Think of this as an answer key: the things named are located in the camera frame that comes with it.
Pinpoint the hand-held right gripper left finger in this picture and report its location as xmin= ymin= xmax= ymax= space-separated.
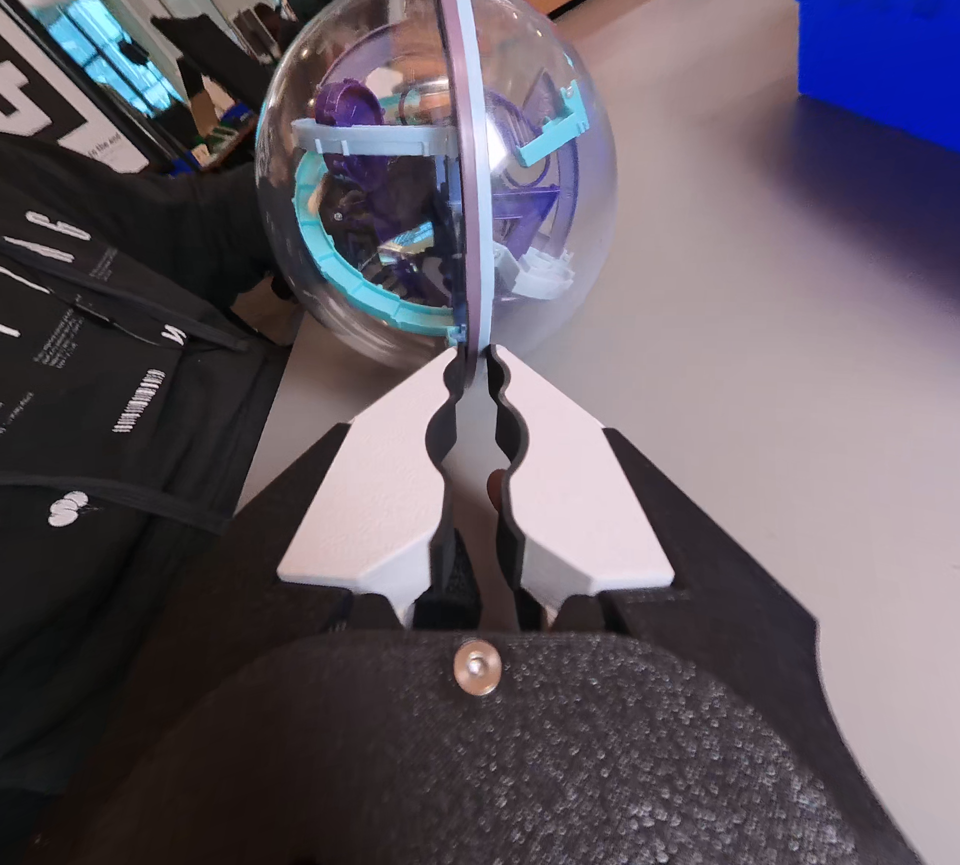
xmin=276 ymin=345 xmax=466 ymax=629

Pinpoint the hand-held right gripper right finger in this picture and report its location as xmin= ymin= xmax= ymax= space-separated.
xmin=492 ymin=345 xmax=678 ymax=629

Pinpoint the clear maze ball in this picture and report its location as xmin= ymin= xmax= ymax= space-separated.
xmin=254 ymin=0 xmax=618 ymax=365

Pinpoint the person's black printed jacket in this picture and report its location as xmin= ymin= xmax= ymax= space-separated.
xmin=0 ymin=130 xmax=297 ymax=806

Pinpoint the black white marker board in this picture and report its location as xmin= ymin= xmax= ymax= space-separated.
xmin=0 ymin=0 xmax=154 ymax=179

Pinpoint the blue plastic bin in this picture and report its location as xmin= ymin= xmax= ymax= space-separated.
xmin=794 ymin=0 xmax=960 ymax=155

